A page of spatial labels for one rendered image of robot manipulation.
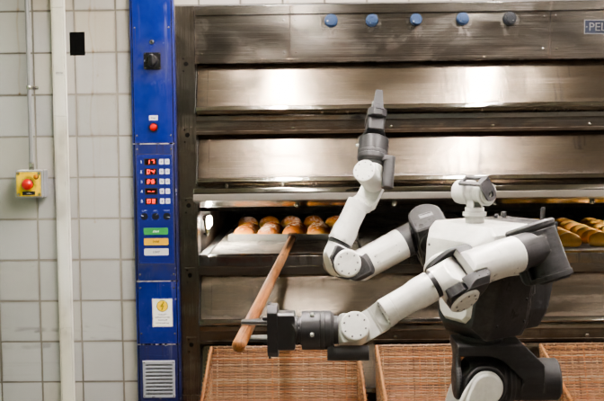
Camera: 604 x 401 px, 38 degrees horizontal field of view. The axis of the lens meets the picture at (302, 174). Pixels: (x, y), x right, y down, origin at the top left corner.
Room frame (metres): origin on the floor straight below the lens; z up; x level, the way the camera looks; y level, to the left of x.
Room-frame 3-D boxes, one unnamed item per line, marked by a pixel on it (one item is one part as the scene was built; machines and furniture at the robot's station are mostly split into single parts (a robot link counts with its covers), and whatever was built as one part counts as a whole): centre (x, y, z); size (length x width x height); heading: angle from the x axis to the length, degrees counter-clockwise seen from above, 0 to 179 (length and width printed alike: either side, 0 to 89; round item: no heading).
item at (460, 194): (2.32, -0.46, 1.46); 0.10 x 0.07 x 0.09; 31
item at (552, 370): (2.33, -0.55, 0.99); 0.28 x 0.13 x 0.18; 90
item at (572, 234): (3.63, -1.10, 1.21); 0.61 x 0.48 x 0.06; 179
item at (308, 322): (1.97, 0.02, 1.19); 0.12 x 0.10 x 0.13; 87
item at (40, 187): (3.18, 0.99, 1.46); 0.10 x 0.07 x 0.10; 89
